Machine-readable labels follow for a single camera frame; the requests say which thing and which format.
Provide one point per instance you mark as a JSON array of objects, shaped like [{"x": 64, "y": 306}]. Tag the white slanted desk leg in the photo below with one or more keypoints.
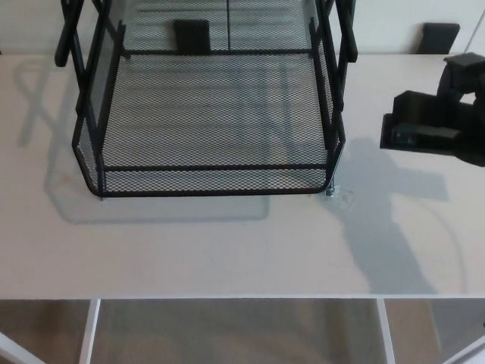
[
  {"x": 468, "y": 350},
  {"x": 15, "y": 349}
]

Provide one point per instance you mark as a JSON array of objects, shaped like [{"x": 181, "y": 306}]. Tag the black chair backrest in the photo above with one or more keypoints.
[
  {"x": 191, "y": 36},
  {"x": 439, "y": 38}
]

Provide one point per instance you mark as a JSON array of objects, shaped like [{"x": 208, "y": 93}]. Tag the white desk frame bar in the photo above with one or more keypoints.
[
  {"x": 387, "y": 333},
  {"x": 90, "y": 333}
]

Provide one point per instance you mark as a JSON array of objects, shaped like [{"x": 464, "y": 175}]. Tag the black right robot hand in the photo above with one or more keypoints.
[{"x": 466, "y": 113}]

